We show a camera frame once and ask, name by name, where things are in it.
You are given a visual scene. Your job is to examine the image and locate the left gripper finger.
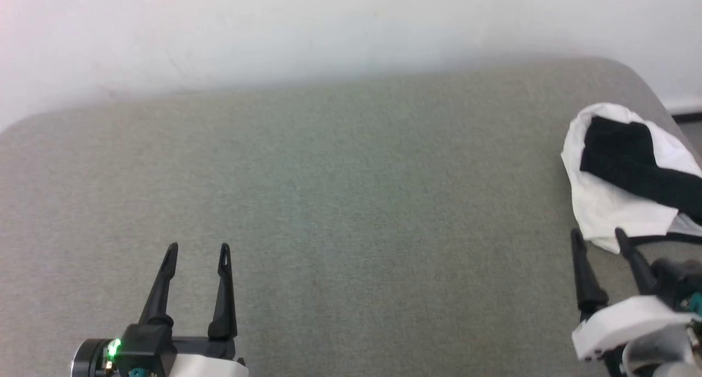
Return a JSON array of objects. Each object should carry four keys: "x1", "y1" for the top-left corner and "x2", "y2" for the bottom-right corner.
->
[
  {"x1": 138, "y1": 243, "x2": 179, "y2": 329},
  {"x1": 207, "y1": 243, "x2": 238, "y2": 341}
]

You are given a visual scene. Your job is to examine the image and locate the black and white t-shirt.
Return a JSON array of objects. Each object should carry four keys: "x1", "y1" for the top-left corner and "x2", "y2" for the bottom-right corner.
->
[{"x1": 561, "y1": 103, "x2": 702, "y2": 255}]

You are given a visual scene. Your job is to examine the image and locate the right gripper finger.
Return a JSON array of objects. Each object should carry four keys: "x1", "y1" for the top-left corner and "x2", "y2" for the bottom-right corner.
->
[
  {"x1": 614, "y1": 228, "x2": 659, "y2": 297},
  {"x1": 570, "y1": 228, "x2": 609, "y2": 314}
]

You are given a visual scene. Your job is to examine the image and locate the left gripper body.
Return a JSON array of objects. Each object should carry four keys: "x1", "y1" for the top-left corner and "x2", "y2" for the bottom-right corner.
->
[{"x1": 164, "y1": 337, "x2": 249, "y2": 377}]

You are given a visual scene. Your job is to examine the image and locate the white wall skirting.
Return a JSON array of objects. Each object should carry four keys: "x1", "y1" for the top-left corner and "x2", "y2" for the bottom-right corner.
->
[{"x1": 661, "y1": 96, "x2": 702, "y2": 115}]

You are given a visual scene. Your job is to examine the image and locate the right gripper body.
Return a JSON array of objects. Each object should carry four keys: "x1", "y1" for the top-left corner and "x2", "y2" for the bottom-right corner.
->
[{"x1": 571, "y1": 295, "x2": 693, "y2": 362}]

